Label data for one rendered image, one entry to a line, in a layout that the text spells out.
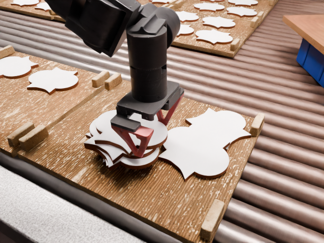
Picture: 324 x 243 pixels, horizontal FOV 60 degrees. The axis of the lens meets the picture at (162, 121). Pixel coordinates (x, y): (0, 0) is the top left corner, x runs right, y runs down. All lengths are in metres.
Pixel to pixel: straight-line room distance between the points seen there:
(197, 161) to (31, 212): 0.30
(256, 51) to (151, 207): 0.77
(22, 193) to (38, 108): 0.24
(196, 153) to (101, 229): 0.22
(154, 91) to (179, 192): 0.18
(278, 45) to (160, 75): 0.79
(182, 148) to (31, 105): 0.40
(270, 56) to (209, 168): 0.62
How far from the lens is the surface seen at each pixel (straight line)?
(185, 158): 0.54
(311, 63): 0.96
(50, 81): 0.84
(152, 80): 0.42
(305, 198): 0.59
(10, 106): 0.79
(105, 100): 0.73
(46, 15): 1.45
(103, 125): 0.55
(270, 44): 1.15
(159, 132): 0.52
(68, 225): 0.51
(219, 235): 0.49
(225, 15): 1.38
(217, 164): 0.53
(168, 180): 0.52
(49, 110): 0.73
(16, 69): 0.94
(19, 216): 0.55
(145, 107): 0.42
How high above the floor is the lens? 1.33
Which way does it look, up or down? 38 degrees down
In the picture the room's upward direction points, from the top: straight up
